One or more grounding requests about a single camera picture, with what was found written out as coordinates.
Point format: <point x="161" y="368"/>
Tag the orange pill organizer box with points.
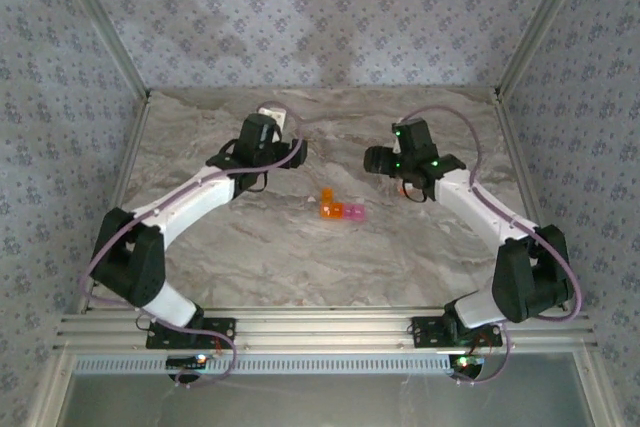
<point x="330" y="210"/>

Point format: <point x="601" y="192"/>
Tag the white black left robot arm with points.
<point x="190" y="202"/>

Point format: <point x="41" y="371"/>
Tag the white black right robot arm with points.
<point x="480" y="207"/>

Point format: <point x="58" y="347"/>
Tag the pink pill organizer box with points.
<point x="355" y="213"/>

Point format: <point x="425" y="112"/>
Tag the small circuit board with LED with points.
<point x="467" y="362"/>
<point x="185" y="361"/>

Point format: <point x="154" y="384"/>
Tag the grey metal sheet panel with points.
<point x="325" y="402"/>

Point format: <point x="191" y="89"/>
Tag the aluminium table side rail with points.
<point x="527" y="197"/>
<point x="117" y="202"/>

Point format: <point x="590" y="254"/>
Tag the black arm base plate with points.
<point x="220" y="334"/>
<point x="425" y="332"/>

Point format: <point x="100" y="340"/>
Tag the aluminium frame corner post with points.
<point x="105" y="27"/>
<point x="542" y="22"/>

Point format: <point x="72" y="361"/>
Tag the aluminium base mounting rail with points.
<point x="325" y="329"/>

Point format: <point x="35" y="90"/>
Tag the aluminium frame leg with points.
<point x="595" y="392"/>
<point x="47" y="392"/>

